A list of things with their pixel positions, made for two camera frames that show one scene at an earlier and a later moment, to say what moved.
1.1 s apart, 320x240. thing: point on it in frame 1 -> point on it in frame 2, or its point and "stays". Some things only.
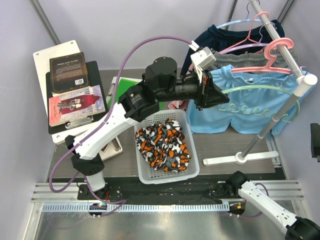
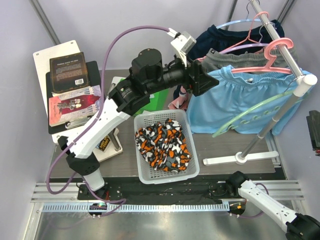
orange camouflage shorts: (163, 145) stays
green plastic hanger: (283, 117) -> (267, 112)
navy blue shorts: (216, 38) stays
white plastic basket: (149, 175) stays
